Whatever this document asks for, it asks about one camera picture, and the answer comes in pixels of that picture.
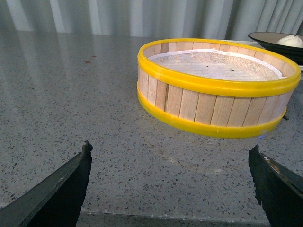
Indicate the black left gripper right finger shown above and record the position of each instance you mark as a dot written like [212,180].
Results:
[278,190]

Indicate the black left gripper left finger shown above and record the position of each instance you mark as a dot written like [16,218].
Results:
[57,200]

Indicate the brown plate with black rim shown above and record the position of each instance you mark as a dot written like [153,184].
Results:
[269,40]

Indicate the white steamed bun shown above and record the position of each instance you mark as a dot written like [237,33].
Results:
[291,40]

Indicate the white bear print tray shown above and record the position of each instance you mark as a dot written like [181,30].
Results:
[301,67]

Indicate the wooden steamer with yellow rims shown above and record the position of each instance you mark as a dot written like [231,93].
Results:
[214,107]

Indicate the white steamer cloth liner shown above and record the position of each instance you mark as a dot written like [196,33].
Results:
[215,64]

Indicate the grey pleated curtain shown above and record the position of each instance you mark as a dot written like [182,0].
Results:
[210,19]

